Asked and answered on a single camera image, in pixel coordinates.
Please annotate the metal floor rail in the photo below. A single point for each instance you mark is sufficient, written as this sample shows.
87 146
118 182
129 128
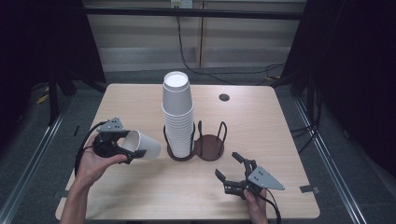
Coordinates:
34 161
330 168

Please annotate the person's left hand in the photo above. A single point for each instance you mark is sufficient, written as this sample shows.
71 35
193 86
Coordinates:
93 165

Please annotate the white wall socket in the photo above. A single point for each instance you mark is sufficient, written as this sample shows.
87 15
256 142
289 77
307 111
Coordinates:
182 3

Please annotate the single white paper cup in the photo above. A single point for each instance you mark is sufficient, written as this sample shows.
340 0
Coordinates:
146 144

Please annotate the yellow floor tape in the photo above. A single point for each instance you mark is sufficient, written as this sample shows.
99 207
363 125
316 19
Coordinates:
42 99

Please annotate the person's right hand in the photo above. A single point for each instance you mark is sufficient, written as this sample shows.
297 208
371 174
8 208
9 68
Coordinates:
257 208

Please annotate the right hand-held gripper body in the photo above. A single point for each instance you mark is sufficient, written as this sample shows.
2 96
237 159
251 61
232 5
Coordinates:
263 179

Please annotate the dark brown double cup holder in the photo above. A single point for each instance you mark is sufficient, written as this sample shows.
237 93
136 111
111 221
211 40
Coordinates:
210 146

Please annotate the black curtain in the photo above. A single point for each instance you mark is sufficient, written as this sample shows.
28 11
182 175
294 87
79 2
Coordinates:
37 40
351 62

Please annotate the stack of white paper cups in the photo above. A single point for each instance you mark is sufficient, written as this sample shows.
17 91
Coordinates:
177 121

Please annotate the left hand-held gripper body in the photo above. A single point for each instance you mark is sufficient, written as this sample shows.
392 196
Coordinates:
109 143

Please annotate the dark round table grommet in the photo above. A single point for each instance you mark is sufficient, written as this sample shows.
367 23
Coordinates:
224 97

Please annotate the grey tape piece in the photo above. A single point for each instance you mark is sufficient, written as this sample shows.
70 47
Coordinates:
308 188
63 194

